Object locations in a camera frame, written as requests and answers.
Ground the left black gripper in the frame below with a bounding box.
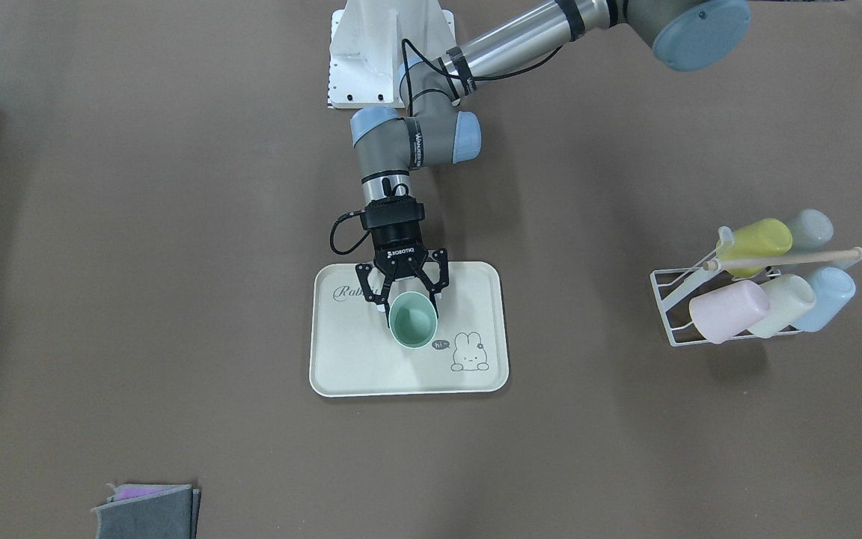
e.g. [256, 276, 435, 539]
[355, 197, 450, 328]

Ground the green plastic cup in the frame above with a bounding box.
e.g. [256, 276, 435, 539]
[388, 291, 438, 350]

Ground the cream rabbit tray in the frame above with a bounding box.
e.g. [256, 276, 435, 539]
[309, 261, 510, 397]

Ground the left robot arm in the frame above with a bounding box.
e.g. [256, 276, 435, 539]
[350, 1, 751, 314]

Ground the pink plastic cup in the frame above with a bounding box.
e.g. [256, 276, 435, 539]
[688, 280, 770, 344]

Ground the yellow plastic cup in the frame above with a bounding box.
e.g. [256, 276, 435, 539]
[718, 218, 793, 260]

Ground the cream plastic cup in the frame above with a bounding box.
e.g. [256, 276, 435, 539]
[747, 274, 816, 338]

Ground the grey blue plastic cup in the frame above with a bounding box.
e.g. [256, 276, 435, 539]
[783, 208, 834, 253]

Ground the light blue plastic cup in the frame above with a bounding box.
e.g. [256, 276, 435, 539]
[791, 266, 858, 333]

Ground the grey folded cloth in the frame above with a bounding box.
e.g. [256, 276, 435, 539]
[91, 484, 201, 538]

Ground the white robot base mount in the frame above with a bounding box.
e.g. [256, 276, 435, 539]
[326, 1, 457, 109]

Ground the white wire cup rack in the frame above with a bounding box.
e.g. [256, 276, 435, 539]
[649, 227, 802, 348]

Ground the wooden rack handle rod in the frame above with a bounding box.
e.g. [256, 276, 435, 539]
[701, 248, 862, 272]

